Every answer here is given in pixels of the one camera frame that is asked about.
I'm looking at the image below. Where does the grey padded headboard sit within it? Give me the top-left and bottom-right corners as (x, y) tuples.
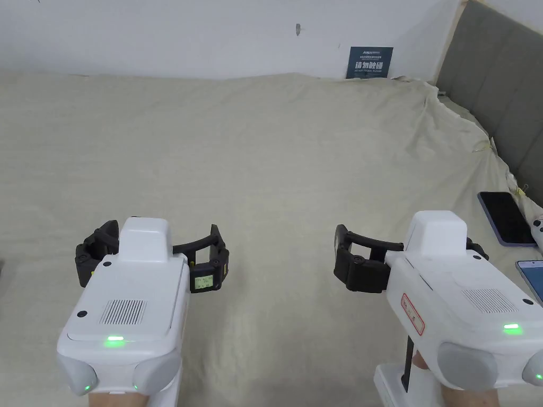
(427, 0), (543, 197)

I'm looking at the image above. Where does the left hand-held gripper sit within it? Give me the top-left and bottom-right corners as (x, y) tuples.
(56, 217), (231, 407)

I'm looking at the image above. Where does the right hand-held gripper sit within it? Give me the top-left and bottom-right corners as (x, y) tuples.
(333, 210), (543, 407)

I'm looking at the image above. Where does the dark blue sign card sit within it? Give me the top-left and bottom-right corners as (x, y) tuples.
(345, 46), (395, 80)

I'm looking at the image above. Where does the person's left hand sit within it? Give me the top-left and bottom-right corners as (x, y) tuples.
(87, 392), (150, 407)

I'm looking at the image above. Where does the black phone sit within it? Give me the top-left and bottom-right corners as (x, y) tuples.
(477, 191), (539, 247)

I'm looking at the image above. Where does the white hand controller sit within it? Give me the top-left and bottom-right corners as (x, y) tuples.
(530, 211), (543, 260)

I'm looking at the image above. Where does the person's right hand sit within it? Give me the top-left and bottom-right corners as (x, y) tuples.
(413, 353), (500, 407)

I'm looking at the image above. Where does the bed with beige sheet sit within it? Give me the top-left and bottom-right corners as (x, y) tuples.
(0, 69), (543, 407)

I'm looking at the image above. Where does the light blue phone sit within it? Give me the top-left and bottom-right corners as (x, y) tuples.
(515, 259), (543, 308)

